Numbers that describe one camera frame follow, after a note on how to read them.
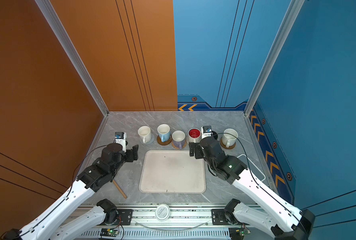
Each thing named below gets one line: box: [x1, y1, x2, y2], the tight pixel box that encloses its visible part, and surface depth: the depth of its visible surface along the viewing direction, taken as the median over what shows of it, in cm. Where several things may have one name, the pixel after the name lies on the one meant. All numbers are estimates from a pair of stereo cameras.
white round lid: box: [155, 203, 171, 222], surface depth 71 cm
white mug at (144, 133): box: [137, 125, 152, 144], surface depth 97 cm
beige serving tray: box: [139, 150, 205, 194], surface depth 91 cm
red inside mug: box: [188, 128, 202, 143], surface depth 100 cm
